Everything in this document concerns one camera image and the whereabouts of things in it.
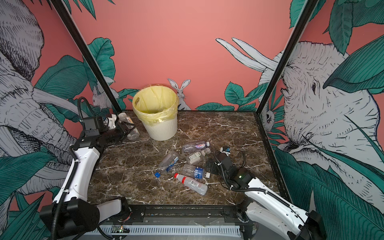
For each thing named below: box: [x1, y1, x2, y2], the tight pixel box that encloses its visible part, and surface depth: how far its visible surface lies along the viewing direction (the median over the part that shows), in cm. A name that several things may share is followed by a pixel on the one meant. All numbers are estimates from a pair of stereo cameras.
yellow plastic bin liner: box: [132, 84, 180, 126], surface depth 97 cm
